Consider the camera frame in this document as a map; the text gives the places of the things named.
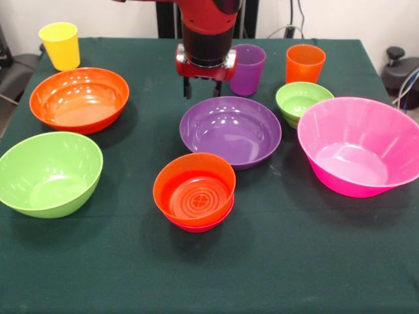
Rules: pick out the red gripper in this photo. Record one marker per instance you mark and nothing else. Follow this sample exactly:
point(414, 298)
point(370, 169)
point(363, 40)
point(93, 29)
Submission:
point(203, 72)

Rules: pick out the purple plastic cup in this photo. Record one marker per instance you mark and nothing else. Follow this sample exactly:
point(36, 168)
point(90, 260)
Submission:
point(248, 75)

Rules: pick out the purple plastic bowl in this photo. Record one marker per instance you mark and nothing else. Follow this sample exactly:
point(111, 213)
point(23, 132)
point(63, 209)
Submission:
point(232, 137)

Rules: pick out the small orange plastic bowl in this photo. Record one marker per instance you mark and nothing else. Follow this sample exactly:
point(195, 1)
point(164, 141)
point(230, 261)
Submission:
point(183, 176)

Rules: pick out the small red plastic bowl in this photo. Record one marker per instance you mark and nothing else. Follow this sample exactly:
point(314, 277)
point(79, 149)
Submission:
point(199, 228)

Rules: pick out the yellow plastic cup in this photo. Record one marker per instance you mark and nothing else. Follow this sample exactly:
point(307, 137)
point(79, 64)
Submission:
point(60, 49)

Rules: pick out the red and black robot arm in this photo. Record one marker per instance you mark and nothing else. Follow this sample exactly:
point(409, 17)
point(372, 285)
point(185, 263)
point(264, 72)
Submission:
point(206, 32)

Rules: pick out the small green plastic bowl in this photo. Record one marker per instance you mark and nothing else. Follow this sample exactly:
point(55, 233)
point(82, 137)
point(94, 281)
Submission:
point(298, 101)

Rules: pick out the orange plastic cup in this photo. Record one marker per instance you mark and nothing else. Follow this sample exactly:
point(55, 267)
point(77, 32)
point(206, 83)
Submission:
point(304, 68)

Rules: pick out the black power adapter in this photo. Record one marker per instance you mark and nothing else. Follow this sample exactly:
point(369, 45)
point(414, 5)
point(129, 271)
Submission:
point(289, 31)

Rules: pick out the large orange plastic bowl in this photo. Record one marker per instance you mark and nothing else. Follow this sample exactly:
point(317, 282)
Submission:
point(78, 101)

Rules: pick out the large pink plastic bowl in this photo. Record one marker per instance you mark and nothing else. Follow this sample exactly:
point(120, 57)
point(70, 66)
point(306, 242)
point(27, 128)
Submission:
point(353, 147)

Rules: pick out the dark green tablecloth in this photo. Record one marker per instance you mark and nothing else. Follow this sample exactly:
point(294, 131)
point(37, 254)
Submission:
point(209, 261)

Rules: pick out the large green plastic bowl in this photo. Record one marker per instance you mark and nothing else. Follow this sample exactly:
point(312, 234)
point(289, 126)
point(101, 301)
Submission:
point(49, 173)

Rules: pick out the grey office chair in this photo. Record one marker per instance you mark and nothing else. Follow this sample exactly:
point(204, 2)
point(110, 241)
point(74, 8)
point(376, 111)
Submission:
point(19, 70)

